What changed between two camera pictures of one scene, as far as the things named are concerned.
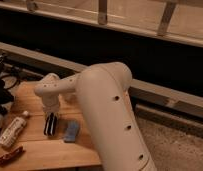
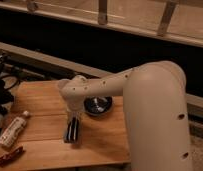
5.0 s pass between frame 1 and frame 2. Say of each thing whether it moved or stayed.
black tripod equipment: stayed
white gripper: moved
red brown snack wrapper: stayed
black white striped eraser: moved
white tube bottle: stayed
